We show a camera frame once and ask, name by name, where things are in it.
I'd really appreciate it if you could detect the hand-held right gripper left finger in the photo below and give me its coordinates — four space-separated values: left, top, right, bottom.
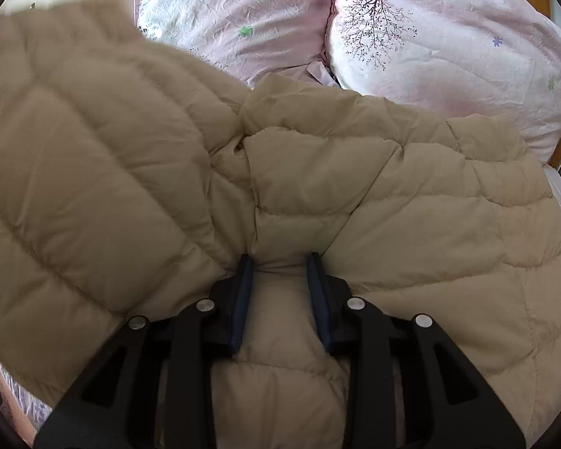
33 253 255 449

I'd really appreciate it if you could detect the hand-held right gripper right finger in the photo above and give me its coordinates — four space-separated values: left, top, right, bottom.
305 251 527 449

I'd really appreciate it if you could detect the cream quilted down jacket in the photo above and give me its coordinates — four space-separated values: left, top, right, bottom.
0 0 561 449

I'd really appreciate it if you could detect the bed with pink floral sheet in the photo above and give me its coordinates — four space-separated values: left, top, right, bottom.
0 58 561 437

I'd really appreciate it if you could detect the pink floral pillow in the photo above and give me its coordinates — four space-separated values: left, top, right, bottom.
324 0 561 165
133 0 340 89

